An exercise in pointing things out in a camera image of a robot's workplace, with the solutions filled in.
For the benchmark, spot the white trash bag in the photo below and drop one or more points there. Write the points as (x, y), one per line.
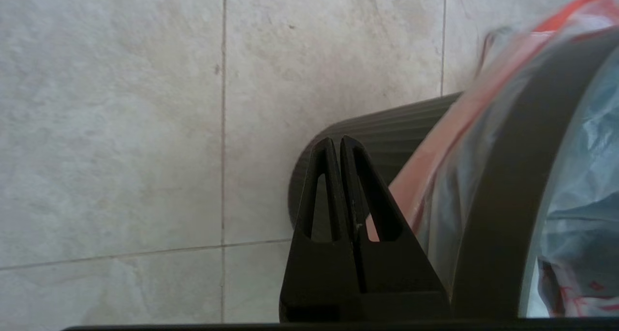
(580, 200)

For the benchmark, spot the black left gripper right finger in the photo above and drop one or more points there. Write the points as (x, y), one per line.
(391, 268)

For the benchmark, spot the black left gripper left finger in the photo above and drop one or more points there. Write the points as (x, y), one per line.
(319, 268)

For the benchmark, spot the black round trash bin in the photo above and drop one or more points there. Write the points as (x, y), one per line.
(387, 128)

